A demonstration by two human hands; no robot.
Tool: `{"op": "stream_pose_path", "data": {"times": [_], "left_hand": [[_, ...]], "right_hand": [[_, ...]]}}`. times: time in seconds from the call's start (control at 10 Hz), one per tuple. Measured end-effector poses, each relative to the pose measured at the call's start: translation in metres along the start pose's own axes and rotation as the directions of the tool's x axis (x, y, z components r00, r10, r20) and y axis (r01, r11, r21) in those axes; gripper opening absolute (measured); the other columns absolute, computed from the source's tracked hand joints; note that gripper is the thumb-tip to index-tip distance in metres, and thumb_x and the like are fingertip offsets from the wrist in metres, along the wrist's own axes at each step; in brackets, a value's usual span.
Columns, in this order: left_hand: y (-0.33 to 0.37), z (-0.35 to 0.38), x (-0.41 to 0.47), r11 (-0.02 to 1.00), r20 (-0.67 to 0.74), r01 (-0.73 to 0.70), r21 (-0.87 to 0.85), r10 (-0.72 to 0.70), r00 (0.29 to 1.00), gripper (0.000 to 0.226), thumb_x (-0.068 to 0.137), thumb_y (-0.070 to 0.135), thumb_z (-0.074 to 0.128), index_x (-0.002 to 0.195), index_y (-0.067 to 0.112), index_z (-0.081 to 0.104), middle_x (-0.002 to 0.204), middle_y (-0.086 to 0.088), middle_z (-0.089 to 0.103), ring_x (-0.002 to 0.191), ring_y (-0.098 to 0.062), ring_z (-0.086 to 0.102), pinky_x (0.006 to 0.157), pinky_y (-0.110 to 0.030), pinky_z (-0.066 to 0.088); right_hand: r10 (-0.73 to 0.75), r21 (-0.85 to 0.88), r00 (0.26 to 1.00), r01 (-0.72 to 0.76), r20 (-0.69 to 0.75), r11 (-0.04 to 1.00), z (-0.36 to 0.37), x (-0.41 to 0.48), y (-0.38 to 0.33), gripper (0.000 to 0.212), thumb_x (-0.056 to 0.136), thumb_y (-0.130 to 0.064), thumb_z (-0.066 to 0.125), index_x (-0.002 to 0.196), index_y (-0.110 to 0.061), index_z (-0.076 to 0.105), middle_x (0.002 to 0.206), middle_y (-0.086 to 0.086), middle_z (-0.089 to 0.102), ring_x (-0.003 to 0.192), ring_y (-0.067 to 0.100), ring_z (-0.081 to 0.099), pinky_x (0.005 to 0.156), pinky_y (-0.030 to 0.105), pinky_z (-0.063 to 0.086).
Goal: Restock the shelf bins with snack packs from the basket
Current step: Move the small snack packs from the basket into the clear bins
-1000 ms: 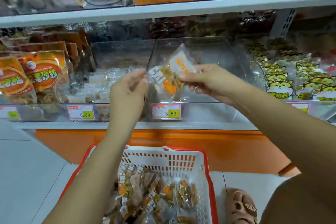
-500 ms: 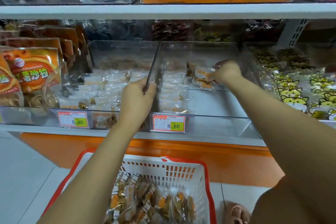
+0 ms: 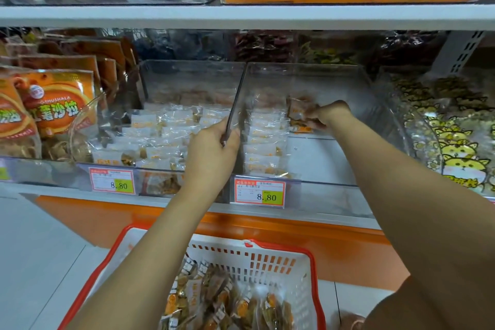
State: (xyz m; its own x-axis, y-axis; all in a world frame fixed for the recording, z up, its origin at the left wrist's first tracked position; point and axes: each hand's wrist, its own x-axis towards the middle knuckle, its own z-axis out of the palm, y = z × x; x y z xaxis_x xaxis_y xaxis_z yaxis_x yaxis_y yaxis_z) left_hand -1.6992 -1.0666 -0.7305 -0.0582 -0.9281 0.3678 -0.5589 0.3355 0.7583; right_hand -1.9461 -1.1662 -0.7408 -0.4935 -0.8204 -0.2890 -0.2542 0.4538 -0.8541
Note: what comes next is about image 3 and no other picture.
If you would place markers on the person's left hand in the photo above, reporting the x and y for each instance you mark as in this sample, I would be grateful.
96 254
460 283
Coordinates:
210 163

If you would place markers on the person's right hand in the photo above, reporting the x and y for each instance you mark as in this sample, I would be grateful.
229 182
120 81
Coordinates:
331 115

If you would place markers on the white red-rimmed shopping basket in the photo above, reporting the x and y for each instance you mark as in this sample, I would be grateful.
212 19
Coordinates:
278 252

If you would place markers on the white snack shelf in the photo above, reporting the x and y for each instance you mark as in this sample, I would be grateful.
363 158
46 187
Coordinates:
232 16

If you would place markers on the pile of small brown snacks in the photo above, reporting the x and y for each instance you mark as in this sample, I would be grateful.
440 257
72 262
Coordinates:
224 306

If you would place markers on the stack of orange packets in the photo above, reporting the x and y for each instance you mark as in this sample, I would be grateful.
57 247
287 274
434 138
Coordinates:
54 101

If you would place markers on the person's right forearm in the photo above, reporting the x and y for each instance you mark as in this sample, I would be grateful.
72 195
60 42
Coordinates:
418 210

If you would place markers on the person's left forearm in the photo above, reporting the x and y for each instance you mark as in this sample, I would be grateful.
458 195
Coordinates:
147 272

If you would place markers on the yellow hamster snack packets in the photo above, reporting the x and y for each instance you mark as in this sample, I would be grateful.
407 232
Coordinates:
448 132

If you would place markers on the orange shelf base panel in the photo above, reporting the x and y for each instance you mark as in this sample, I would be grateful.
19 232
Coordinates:
348 248

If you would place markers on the person's right leg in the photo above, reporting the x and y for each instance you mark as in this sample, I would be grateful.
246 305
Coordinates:
433 303

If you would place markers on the white yellow price tag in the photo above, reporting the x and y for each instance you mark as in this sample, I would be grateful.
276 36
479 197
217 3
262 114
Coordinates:
260 192
111 180
5 171

